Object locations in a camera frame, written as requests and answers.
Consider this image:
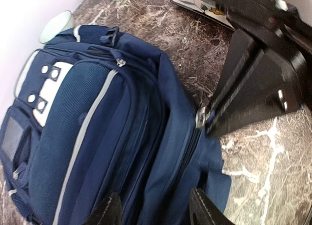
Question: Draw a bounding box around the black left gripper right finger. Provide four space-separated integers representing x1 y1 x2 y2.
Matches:
189 188 234 225

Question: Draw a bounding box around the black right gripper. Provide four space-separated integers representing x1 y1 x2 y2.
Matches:
207 0 312 138

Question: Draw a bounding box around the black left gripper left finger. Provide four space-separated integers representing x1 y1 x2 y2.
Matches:
85 191 122 225

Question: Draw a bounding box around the celadon bowl at back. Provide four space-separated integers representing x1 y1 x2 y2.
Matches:
39 11 75 44

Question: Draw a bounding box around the square floral plate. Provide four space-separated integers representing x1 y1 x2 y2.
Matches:
171 0 234 30

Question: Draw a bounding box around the navy blue student backpack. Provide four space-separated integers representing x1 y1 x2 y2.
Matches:
0 25 231 225

